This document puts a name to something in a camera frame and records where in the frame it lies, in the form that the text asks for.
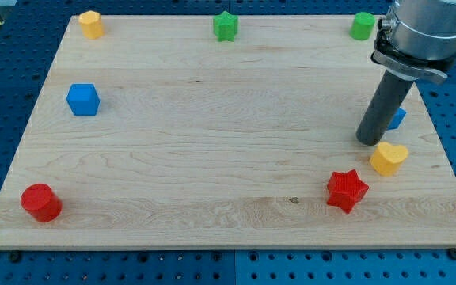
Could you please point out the green cylinder block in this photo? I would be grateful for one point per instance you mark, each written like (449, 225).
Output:
(362, 26)

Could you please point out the yellow heart block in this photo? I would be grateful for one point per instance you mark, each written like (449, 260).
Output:
(387, 158)

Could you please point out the yellow hexagon block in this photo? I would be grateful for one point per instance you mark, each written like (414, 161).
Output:
(91, 24)

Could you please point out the green star block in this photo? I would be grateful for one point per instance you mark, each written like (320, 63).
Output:
(225, 26)

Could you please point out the blue block behind rod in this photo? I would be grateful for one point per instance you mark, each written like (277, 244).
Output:
(397, 119)

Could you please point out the red cylinder block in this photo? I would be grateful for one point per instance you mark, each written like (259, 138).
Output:
(40, 201)

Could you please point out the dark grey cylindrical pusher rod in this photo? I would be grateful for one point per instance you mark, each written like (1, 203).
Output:
(387, 99)

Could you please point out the light wooden board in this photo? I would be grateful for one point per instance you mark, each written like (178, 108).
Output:
(201, 144)

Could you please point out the red star block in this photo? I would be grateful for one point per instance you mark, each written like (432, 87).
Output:
(346, 190)

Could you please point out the blue cube block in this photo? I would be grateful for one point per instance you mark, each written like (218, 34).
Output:
(83, 99)

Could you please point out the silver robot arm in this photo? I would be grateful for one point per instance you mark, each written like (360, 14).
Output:
(415, 40)

